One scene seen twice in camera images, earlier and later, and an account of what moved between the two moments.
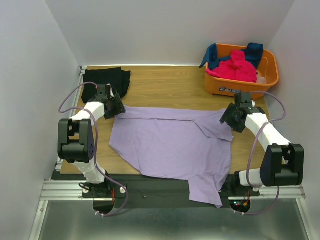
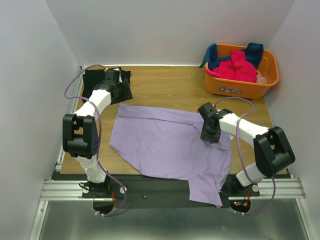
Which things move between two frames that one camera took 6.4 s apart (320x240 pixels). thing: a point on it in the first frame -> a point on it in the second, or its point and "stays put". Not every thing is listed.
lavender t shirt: x=193 y=147 stays put
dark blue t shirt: x=254 y=54 stays put
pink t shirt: x=236 y=68 stays put
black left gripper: x=119 y=109 -> x=126 y=83
